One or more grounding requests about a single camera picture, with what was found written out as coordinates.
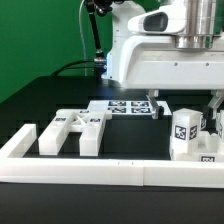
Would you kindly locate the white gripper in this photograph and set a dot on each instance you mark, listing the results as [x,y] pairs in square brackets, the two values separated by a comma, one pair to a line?
[152,62]

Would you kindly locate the white chair seat part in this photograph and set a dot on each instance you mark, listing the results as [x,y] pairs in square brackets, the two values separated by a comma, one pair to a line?
[205,148]

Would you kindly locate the white chair back frame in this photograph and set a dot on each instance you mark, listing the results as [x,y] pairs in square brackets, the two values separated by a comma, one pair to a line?
[90,124]

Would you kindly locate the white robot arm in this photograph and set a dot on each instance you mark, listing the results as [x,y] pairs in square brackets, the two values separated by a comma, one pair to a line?
[179,46]

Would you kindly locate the white fiducial marker sheet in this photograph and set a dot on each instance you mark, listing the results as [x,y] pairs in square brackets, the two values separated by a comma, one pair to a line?
[121,107]

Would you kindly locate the white U-shaped obstacle fence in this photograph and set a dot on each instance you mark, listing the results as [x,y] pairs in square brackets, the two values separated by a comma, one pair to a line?
[15,167]

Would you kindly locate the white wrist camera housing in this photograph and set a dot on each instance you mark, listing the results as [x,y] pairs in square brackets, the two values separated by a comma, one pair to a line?
[168,19]

